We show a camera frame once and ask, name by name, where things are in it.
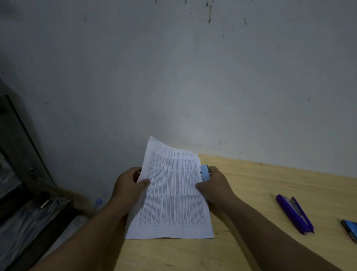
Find dark window frame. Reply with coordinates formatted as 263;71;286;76
0;95;81;271

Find person's left forearm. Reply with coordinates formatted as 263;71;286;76
28;199;131;271

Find light blue stapler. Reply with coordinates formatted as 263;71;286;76
200;164;212;182

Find person's right hand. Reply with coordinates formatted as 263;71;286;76
195;166;237;208

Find printed white paper sheets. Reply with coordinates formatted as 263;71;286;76
124;136;214;240

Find person's left hand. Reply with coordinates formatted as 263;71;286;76
110;167;151;210

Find person's right forearm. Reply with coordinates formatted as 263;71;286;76
210;195;342;271

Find purple stapler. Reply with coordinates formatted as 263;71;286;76
276;194;315;235

